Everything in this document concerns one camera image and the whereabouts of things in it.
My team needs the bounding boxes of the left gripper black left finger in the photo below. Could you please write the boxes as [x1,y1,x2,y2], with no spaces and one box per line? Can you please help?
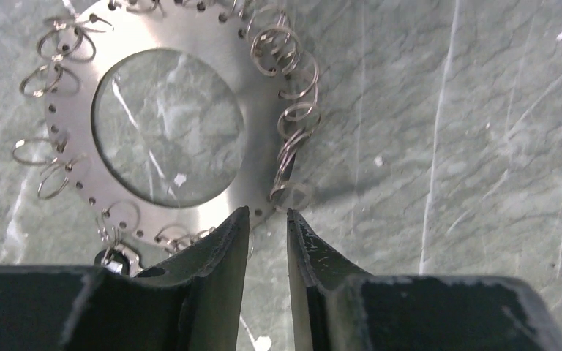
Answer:
[0,207,250,350]

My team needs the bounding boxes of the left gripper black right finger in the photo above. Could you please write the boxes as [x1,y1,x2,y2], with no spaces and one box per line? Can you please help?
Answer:
[287,209,562,350]

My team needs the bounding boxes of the toothed metal sprocket ring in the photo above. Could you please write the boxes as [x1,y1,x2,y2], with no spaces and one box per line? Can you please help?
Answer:
[11,0,322,272]

